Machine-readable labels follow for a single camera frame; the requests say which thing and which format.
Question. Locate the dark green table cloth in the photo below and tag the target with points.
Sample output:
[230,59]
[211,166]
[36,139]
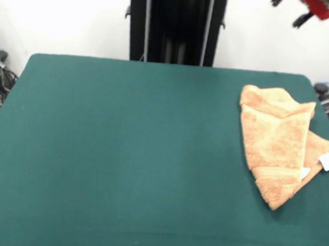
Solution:
[94,151]

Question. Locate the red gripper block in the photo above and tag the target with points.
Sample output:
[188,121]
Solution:
[323,8]

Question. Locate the black upright stand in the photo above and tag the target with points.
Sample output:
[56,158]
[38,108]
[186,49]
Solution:
[175,27]

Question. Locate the orange terry towel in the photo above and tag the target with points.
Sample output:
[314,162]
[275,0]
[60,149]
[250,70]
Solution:
[274,143]

